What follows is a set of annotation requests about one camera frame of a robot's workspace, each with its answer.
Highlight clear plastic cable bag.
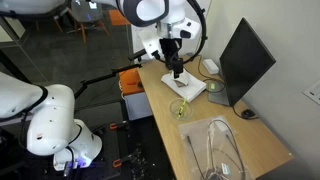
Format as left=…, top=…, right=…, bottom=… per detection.
left=179, top=116, right=253, bottom=180

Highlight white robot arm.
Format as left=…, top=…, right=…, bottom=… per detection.
left=0, top=0, right=206, bottom=171

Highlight wooden chair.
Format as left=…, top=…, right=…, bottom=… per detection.
left=68, top=0, right=109, bottom=43

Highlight clear glass bowl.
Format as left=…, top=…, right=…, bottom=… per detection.
left=169, top=98, right=193, bottom=120

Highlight black computer mouse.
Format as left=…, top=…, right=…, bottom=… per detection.
left=241, top=109, right=256, bottom=119

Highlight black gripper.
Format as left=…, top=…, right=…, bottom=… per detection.
left=160, top=38, right=183, bottom=79

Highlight white power adapter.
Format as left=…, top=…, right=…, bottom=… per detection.
left=203, top=59, right=219, bottom=75

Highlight yellow-green pen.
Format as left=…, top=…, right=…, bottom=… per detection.
left=177, top=98, right=187, bottom=118

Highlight black computer monitor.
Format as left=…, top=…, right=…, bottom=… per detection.
left=208, top=18, right=276, bottom=106

